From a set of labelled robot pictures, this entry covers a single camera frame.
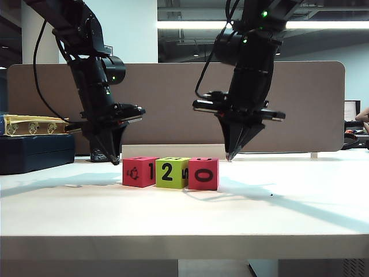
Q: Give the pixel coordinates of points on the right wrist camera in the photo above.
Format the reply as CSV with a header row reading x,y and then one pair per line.
x,y
216,95

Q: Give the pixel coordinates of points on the green foam block with 2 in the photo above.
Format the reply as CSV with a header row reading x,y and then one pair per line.
x,y
177,181

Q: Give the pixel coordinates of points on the brown desk partition panel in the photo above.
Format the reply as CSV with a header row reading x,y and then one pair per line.
x,y
173,86

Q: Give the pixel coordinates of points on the white partition bracket foot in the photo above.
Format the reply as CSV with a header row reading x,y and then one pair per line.
x,y
314,155

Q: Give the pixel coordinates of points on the person in background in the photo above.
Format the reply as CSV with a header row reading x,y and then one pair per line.
x,y
363,115

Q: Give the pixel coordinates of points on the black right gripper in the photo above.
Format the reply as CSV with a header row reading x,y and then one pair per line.
x,y
245,116

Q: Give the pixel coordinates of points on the white desk leg panel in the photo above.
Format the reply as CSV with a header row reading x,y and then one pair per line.
x,y
263,268

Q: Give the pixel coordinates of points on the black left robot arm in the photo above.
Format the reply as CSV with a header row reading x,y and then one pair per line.
x,y
92,80

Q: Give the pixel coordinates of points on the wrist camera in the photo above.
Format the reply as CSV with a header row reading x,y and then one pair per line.
x,y
216,95
127,107

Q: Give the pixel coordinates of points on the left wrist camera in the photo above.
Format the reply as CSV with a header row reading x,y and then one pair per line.
x,y
127,107

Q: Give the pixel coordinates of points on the red foam block with penguin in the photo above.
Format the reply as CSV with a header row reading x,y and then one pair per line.
x,y
144,183

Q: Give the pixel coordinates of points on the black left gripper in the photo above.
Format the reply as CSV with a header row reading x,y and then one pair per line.
x,y
101,124

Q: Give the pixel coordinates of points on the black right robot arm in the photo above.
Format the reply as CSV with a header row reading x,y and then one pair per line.
x,y
253,72

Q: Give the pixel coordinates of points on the grey perforated panel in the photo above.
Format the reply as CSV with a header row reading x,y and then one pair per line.
x,y
323,268

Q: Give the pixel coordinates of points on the red foam block with 0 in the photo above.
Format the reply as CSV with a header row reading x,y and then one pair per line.
x,y
201,184

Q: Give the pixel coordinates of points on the yellow patterned box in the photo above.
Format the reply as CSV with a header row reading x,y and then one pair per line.
x,y
34,119

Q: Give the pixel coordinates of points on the background computer monitor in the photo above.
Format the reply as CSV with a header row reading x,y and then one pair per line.
x,y
350,111

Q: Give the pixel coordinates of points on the dark blue case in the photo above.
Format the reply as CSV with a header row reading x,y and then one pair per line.
x,y
34,155

